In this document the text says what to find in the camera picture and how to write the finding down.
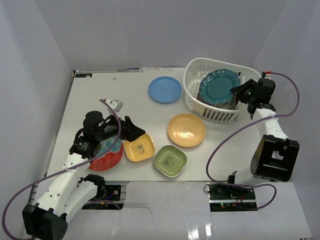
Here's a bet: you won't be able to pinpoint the red teal flower plate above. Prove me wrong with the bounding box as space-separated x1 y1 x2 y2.
88 139 124 173

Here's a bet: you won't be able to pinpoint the yellow square panda dish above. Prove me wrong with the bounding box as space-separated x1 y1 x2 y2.
123 134 156 163

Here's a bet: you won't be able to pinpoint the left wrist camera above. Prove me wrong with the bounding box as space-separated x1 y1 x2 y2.
105 98 124 113

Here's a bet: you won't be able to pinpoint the green square panda dish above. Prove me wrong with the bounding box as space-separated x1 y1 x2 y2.
153 144 188 178

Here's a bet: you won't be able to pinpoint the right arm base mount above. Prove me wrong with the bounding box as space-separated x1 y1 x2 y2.
203 183 258 213

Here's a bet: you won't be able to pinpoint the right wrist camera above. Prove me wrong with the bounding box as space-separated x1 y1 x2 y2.
261 71 272 79

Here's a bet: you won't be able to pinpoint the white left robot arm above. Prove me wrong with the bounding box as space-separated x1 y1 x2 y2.
22 111 146 240

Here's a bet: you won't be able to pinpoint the light blue round plate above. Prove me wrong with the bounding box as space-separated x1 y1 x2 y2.
148 76 182 104

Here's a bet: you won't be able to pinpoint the orange round plate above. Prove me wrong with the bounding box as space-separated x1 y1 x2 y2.
167 113 206 148

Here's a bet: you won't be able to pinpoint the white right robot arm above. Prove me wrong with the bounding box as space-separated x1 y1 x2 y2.
225 78 300 200

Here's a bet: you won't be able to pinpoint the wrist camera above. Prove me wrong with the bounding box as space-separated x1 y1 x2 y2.
261 71 272 79
105 98 124 113

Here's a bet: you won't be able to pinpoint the black label sticker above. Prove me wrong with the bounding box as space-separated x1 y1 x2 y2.
74 72 93 78

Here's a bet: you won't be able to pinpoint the paper sheets behind table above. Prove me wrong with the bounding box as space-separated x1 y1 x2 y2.
139 67 185 73

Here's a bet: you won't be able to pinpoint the grey reindeer plate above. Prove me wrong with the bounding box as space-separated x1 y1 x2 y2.
196 94 238 110

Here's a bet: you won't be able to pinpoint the teal scalloped plate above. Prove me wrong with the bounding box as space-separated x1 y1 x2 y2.
198 68 241 105

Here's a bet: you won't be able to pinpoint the white plastic dish bin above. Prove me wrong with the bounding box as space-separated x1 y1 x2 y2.
182 57 261 123

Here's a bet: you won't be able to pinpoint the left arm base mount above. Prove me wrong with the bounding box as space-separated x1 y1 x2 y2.
82 184 126 210

